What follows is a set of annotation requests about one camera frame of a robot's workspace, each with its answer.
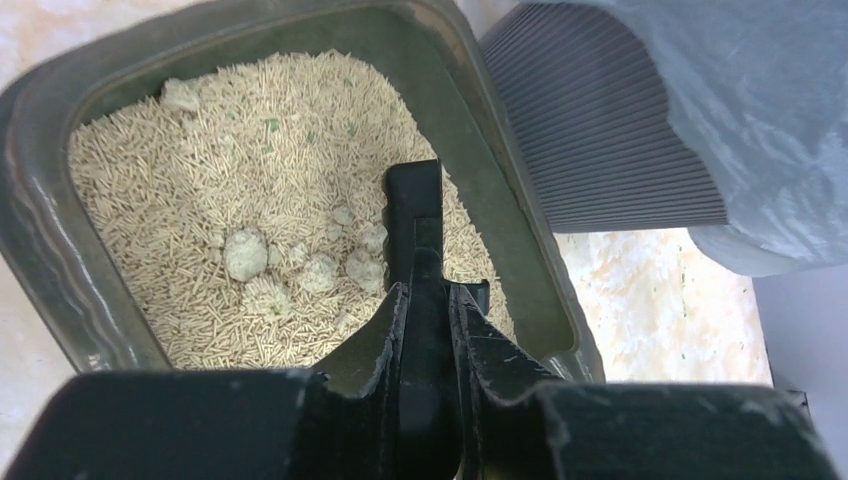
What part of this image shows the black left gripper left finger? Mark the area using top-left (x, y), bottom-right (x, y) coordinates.
top-left (6, 283), bottom-right (409, 479)

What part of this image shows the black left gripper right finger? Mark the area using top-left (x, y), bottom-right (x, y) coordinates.
top-left (449, 285), bottom-right (837, 479)

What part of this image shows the black litter scoop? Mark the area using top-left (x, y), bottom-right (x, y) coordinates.
top-left (384, 159), bottom-right (462, 479)

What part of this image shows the grey ribbed trash bin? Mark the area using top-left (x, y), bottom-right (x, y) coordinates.
top-left (482, 4), bottom-right (727, 233)

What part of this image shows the large litter clump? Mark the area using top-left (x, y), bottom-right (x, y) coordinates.
top-left (223, 228), bottom-right (269, 283)

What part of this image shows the dark green litter box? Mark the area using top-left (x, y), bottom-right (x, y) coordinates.
top-left (1, 1), bottom-right (605, 382)

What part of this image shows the blue plastic bin liner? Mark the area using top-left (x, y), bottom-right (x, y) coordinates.
top-left (526, 1), bottom-right (847, 276)

